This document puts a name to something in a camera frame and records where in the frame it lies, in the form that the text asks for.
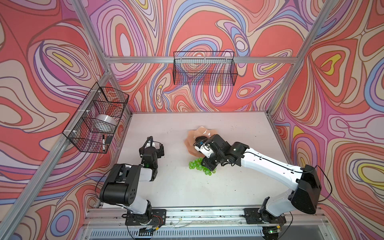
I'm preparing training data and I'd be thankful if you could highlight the dark fake avocado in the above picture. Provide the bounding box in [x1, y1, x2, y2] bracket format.
[195, 136, 208, 143]

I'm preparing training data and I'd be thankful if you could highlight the green fake grape bunch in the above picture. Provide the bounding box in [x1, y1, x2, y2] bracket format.
[189, 158, 216, 176]

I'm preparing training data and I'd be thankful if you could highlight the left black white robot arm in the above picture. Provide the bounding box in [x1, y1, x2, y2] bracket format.
[99, 136, 166, 228]

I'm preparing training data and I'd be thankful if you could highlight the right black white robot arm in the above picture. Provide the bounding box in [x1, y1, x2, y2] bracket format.
[194, 134, 322, 224]

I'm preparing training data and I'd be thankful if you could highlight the pink lotus fruit bowl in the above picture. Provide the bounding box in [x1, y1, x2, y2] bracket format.
[184, 127, 218, 158]

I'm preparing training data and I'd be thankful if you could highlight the left black wire basket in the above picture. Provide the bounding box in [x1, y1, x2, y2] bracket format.
[63, 83, 130, 154]

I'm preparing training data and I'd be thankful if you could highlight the black wire basket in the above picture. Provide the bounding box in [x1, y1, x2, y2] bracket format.
[173, 50, 238, 86]
[63, 83, 130, 154]

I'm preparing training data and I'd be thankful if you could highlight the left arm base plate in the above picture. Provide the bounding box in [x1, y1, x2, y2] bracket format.
[122, 209, 167, 227]

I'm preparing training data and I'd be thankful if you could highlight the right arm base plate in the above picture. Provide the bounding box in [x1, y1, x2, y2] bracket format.
[243, 208, 287, 225]

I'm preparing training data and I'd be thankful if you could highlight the back black wire basket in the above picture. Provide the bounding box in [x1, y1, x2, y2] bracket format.
[173, 50, 238, 86]

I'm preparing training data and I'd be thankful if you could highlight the aluminium front rail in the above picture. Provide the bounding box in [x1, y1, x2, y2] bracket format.
[83, 206, 330, 229]

